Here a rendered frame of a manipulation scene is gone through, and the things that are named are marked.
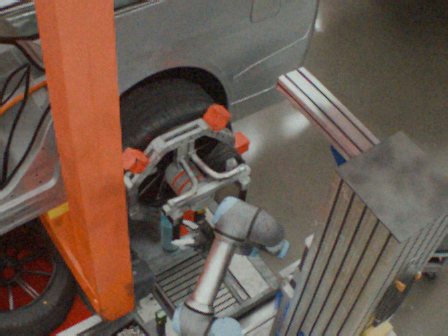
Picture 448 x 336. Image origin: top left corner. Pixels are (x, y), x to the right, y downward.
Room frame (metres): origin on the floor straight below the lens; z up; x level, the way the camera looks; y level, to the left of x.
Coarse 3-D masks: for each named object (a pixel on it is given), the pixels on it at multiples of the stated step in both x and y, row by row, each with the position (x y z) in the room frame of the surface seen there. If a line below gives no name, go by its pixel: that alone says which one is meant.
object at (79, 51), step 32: (64, 0) 1.28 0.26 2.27; (96, 0) 1.32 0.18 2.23; (64, 32) 1.27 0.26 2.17; (96, 32) 1.32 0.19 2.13; (64, 64) 1.26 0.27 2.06; (96, 64) 1.31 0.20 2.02; (64, 96) 1.28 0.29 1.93; (96, 96) 1.31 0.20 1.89; (64, 128) 1.31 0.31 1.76; (96, 128) 1.30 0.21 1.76; (64, 160) 1.35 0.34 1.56; (96, 160) 1.30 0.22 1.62; (96, 192) 1.29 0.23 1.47; (96, 224) 1.28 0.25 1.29; (96, 256) 1.27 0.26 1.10; (128, 256) 1.34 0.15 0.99; (96, 288) 1.27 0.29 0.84; (128, 288) 1.33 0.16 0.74
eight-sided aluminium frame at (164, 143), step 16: (192, 128) 1.90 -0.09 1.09; (208, 128) 1.89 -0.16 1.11; (224, 128) 2.00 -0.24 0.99; (160, 144) 1.79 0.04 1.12; (176, 144) 1.80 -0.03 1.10; (128, 176) 1.73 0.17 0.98; (144, 176) 1.72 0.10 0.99; (208, 176) 1.96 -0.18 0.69; (128, 192) 1.69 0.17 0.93; (128, 208) 1.72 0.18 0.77; (144, 208) 1.77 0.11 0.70; (160, 208) 1.82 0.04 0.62
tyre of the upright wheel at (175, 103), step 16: (160, 80) 2.12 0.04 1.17; (176, 80) 2.14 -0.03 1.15; (128, 96) 2.02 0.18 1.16; (144, 96) 2.01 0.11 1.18; (160, 96) 2.01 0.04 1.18; (176, 96) 2.02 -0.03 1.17; (192, 96) 2.04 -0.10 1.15; (208, 96) 2.12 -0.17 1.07; (128, 112) 1.94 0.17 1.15; (144, 112) 1.93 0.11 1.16; (160, 112) 1.92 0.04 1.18; (176, 112) 1.92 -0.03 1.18; (192, 112) 1.94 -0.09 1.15; (128, 128) 1.87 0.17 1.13; (144, 128) 1.85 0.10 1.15; (160, 128) 1.86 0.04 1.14; (128, 144) 1.80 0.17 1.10; (144, 144) 1.82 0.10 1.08
